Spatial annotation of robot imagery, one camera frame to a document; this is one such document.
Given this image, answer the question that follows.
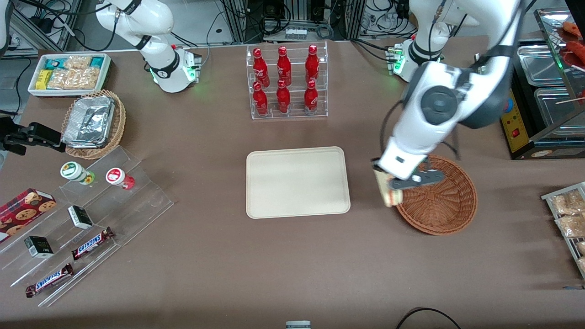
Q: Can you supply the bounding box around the white rectangular snack bin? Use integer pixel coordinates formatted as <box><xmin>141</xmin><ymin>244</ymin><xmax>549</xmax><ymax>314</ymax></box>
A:
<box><xmin>27</xmin><ymin>53</ymin><xmax>112</xmax><ymax>98</ymax></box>

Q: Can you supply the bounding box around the red plaid cookie box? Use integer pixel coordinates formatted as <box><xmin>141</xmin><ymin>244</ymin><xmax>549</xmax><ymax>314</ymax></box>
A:
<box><xmin>0</xmin><ymin>188</ymin><xmax>57</xmax><ymax>244</ymax></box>

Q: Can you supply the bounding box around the clear cracker snack pack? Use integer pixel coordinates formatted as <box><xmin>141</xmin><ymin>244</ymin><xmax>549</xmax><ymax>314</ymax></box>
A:
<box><xmin>64</xmin><ymin>55</ymin><xmax>92</xmax><ymax>71</ymax></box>
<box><xmin>47</xmin><ymin>68</ymin><xmax>101</xmax><ymax>90</ymax></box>

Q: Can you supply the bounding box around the brown round wicker basket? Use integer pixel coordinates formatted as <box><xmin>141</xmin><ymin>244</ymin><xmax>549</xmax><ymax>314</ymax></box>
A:
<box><xmin>395</xmin><ymin>154</ymin><xmax>478</xmax><ymax>236</ymax></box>

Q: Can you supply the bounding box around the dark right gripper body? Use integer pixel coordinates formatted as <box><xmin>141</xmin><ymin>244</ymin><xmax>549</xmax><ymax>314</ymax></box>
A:
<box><xmin>0</xmin><ymin>117</ymin><xmax>19</xmax><ymax>145</ymax></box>

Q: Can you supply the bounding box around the light tan wicker basket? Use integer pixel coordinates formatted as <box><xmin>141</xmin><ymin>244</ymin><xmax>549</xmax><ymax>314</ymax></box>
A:
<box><xmin>61</xmin><ymin>90</ymin><xmax>127</xmax><ymax>160</ymax></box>

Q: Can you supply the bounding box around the beige plastic serving tray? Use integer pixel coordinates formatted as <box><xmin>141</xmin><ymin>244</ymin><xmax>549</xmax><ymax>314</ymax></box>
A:
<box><xmin>246</xmin><ymin>146</ymin><xmax>351</xmax><ymax>219</ymax></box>

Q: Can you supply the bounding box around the red cola bottle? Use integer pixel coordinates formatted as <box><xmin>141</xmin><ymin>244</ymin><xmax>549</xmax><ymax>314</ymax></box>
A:
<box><xmin>303</xmin><ymin>80</ymin><xmax>319</xmax><ymax>115</ymax></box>
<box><xmin>252</xmin><ymin>48</ymin><xmax>271</xmax><ymax>88</ymax></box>
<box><xmin>276</xmin><ymin>79</ymin><xmax>292</xmax><ymax>114</ymax></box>
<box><xmin>277</xmin><ymin>46</ymin><xmax>292</xmax><ymax>87</ymax></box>
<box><xmin>305</xmin><ymin>44</ymin><xmax>320</xmax><ymax>85</ymax></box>
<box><xmin>252</xmin><ymin>81</ymin><xmax>269</xmax><ymax>117</ymax></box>

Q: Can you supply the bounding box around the red sausage on stick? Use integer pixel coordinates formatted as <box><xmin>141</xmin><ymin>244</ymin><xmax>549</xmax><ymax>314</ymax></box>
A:
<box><xmin>565</xmin><ymin>40</ymin><xmax>585</xmax><ymax>69</ymax></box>
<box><xmin>563</xmin><ymin>21</ymin><xmax>585</xmax><ymax>39</ymax></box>

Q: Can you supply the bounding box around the silver foil pouch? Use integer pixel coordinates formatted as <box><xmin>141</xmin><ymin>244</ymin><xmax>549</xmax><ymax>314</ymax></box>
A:
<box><xmin>62</xmin><ymin>96</ymin><xmax>115</xmax><ymax>149</ymax></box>

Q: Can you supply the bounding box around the small black carton box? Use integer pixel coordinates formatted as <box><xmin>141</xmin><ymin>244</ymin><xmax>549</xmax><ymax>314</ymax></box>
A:
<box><xmin>24</xmin><ymin>236</ymin><xmax>54</xmax><ymax>259</ymax></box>
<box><xmin>68</xmin><ymin>205</ymin><xmax>94</xmax><ymax>230</ymax></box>

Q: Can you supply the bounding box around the green lid white cup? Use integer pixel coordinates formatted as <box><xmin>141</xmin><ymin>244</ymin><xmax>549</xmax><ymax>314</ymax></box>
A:
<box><xmin>60</xmin><ymin>161</ymin><xmax>96</xmax><ymax>186</ymax></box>

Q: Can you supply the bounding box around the brown Snickers bar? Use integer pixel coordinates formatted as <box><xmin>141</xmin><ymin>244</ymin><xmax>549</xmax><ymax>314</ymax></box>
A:
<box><xmin>71</xmin><ymin>227</ymin><xmax>115</xmax><ymax>261</ymax></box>
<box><xmin>25</xmin><ymin>263</ymin><xmax>74</xmax><ymax>298</ymax></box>

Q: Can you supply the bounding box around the black looped table cable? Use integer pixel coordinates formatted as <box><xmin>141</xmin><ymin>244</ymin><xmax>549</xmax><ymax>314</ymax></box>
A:
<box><xmin>395</xmin><ymin>307</ymin><xmax>462</xmax><ymax>329</ymax></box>

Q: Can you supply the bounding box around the clear acrylic bottle rack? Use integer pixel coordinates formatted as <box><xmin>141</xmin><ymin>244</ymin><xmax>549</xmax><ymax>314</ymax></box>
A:
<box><xmin>246</xmin><ymin>40</ymin><xmax>329</xmax><ymax>120</ymax></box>

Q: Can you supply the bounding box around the black glass food warmer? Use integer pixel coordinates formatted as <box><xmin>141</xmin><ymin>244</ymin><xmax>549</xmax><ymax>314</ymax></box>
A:
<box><xmin>500</xmin><ymin>7</ymin><xmax>585</xmax><ymax>160</ymax></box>

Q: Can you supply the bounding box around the red lid white cup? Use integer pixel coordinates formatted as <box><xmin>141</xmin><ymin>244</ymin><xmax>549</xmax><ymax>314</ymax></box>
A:
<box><xmin>106</xmin><ymin>168</ymin><xmax>136</xmax><ymax>191</ymax></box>

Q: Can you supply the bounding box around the triangular sandwich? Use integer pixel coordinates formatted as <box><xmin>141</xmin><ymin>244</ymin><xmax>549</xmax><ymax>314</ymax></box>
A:
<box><xmin>373</xmin><ymin>165</ymin><xmax>404</xmax><ymax>208</ymax></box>

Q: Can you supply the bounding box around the clear acrylic stepped display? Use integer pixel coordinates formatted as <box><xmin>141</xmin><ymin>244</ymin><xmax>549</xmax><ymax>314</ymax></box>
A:
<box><xmin>0</xmin><ymin>145</ymin><xmax>175</xmax><ymax>308</ymax></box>

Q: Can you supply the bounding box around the stainless steel warmer pan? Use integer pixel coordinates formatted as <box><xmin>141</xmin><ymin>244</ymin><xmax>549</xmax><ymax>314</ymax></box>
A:
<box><xmin>533</xmin><ymin>87</ymin><xmax>585</xmax><ymax>138</ymax></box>
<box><xmin>516</xmin><ymin>44</ymin><xmax>566</xmax><ymax>87</ymax></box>

